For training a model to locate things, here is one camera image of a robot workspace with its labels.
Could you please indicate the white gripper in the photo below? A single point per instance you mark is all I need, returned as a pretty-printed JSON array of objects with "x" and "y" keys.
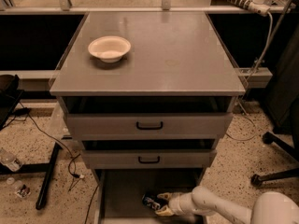
[{"x": 177, "y": 204}]

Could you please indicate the blue pepsi can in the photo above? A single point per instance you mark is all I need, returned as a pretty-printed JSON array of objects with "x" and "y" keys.
[{"x": 150, "y": 202}]

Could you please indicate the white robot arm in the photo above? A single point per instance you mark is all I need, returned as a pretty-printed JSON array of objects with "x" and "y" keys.
[{"x": 270, "y": 208}]

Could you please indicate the grey bottom drawer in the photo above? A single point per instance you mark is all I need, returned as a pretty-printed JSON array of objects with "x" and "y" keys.
[{"x": 121, "y": 192}]

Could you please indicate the grey drawer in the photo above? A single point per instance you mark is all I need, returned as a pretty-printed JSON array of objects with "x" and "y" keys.
[
  {"x": 148, "y": 154},
  {"x": 121, "y": 192},
  {"x": 145, "y": 117}
]

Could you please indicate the grey middle drawer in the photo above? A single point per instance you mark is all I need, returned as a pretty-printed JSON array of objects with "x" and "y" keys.
[{"x": 148, "y": 154}]

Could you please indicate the grey drawer cabinet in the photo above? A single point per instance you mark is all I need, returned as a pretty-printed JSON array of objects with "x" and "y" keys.
[{"x": 172, "y": 54}]

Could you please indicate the grey top drawer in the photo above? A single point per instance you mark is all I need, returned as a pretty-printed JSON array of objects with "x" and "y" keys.
[{"x": 145, "y": 117}]

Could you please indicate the black metal stand leg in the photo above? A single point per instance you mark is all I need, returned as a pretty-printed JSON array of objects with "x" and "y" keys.
[{"x": 47, "y": 169}]

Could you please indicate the crumpled wrapper litter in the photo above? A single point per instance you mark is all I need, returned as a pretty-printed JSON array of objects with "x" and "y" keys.
[{"x": 22, "y": 191}]

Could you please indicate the white paper bowl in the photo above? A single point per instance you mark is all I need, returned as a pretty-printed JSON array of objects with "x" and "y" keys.
[{"x": 109, "y": 49}]

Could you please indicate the clear plastic water bottle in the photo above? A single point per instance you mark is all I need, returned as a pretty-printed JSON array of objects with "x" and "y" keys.
[{"x": 10, "y": 160}]

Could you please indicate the black bin on left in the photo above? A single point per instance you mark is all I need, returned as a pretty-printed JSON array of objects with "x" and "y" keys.
[{"x": 9, "y": 96}]

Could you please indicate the white striped power strip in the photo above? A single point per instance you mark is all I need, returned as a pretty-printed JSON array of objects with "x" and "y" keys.
[{"x": 255, "y": 6}]

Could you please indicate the black middle drawer handle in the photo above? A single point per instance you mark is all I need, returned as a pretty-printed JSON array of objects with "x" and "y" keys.
[{"x": 145, "y": 160}]

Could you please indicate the black drawer handle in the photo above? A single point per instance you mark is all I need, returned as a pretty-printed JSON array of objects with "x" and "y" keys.
[
  {"x": 149, "y": 126},
  {"x": 145, "y": 160}
]

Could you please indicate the black top drawer handle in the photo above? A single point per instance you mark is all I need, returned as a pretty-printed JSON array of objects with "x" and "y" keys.
[{"x": 149, "y": 126}]

